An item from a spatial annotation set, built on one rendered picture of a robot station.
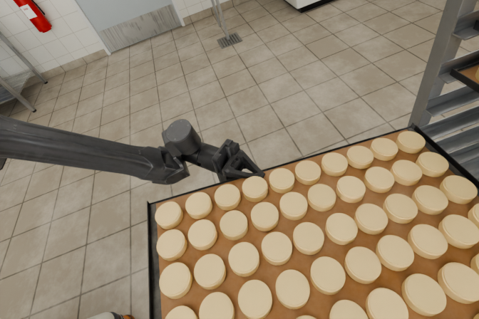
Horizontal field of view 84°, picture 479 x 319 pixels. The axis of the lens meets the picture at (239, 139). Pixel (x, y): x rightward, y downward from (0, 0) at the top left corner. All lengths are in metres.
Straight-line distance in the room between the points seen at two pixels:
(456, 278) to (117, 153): 0.59
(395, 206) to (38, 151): 0.61
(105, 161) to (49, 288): 1.60
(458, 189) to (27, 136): 0.72
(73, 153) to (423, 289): 0.58
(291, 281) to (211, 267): 0.13
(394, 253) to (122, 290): 1.51
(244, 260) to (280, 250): 0.06
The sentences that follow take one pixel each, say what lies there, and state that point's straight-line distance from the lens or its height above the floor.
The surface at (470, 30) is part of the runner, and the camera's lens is 0.63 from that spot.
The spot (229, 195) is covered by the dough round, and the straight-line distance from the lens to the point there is 0.53.
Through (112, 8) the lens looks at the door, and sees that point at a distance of 3.93.
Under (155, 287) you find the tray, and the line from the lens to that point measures 0.52.
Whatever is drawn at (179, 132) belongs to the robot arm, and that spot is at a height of 1.07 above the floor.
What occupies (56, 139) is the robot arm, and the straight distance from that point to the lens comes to 0.55.
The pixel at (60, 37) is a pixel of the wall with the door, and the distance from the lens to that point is 4.12.
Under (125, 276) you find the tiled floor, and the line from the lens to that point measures 1.80.
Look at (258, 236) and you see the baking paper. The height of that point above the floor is 0.97.
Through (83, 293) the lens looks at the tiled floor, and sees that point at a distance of 1.94.
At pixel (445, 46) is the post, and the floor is 1.10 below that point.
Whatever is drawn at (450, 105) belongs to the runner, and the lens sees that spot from 0.74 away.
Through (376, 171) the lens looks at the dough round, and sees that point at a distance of 0.58.
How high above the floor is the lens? 1.43
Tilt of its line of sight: 46 degrees down
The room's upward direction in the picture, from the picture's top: 20 degrees counter-clockwise
